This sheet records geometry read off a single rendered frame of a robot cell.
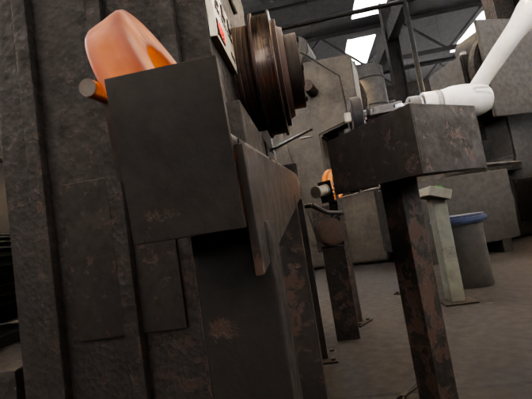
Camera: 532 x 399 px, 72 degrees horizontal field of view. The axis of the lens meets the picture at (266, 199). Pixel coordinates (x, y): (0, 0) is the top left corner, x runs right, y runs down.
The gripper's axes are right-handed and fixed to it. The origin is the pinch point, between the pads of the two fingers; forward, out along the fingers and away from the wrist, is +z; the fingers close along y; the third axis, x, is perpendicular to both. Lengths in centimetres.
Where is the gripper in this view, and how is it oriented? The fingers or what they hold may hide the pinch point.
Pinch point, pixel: (355, 115)
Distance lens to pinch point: 125.0
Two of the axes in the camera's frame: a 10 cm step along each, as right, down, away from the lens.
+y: 1.3, 0.6, 9.9
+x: -1.0, -9.9, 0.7
